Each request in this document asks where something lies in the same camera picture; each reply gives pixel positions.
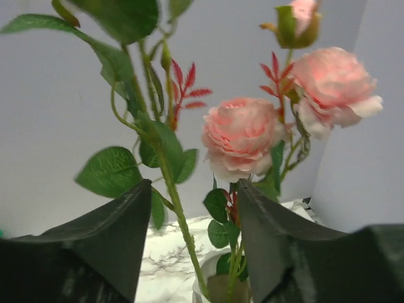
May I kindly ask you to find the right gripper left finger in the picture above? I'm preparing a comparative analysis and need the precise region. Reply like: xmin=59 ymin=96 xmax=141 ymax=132
xmin=1 ymin=179 xmax=152 ymax=302

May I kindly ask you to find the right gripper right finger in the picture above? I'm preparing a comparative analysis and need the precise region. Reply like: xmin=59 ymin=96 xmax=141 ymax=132
xmin=237 ymin=180 xmax=403 ymax=303

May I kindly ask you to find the cream rose stem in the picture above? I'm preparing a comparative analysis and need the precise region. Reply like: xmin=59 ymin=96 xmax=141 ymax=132
xmin=1 ymin=1 xmax=210 ymax=297

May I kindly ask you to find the pink rose stem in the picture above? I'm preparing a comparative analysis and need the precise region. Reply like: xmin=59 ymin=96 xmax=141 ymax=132
xmin=202 ymin=1 xmax=383 ymax=301

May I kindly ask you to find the white ribbed vase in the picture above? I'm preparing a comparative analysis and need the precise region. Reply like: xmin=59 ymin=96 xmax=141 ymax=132
xmin=191 ymin=248 xmax=253 ymax=303

